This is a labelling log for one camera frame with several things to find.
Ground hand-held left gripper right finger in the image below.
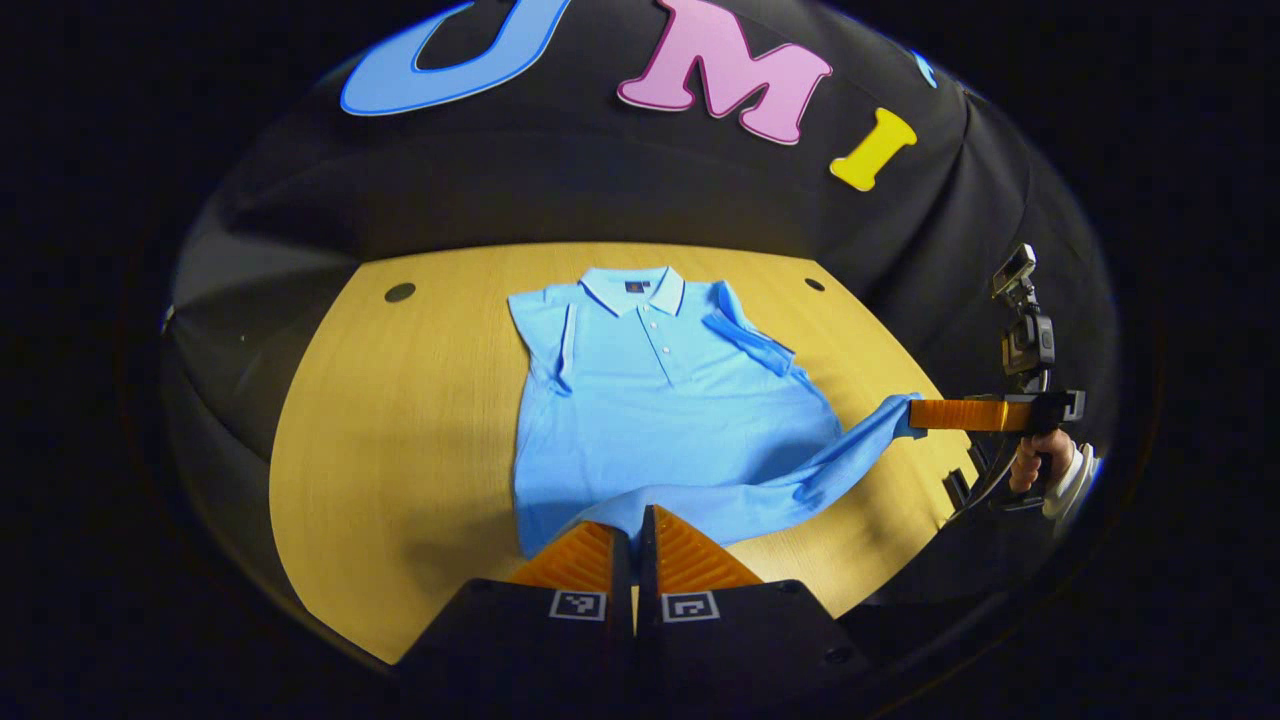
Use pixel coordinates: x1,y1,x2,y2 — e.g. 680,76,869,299
637,505,871,691

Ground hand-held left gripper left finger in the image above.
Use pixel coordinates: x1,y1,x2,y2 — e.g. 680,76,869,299
395,520,636,691

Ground light blue T-shirt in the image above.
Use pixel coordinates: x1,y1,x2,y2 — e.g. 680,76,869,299
507,265,926,559

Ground black backdrop cloth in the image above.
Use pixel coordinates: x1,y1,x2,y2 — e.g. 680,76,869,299
165,0,1119,601

